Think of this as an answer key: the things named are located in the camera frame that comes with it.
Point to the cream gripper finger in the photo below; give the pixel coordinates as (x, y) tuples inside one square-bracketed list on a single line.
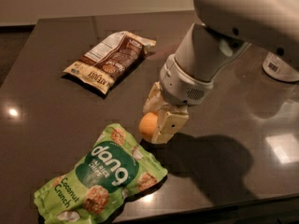
[(170, 120), (155, 102)]

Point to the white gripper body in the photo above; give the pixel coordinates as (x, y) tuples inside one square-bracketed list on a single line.
[(181, 87)]

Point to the orange fruit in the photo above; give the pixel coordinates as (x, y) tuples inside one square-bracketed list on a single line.
[(147, 125)]

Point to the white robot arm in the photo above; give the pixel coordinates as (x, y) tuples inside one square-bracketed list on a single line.
[(226, 28)]

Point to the brown chocolate snack bag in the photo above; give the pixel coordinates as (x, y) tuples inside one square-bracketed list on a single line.
[(103, 65)]

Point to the green rice chip bag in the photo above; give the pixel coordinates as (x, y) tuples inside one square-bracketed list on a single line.
[(116, 168)]

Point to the white labelled bottle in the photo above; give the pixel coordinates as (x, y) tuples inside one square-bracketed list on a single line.
[(278, 69)]

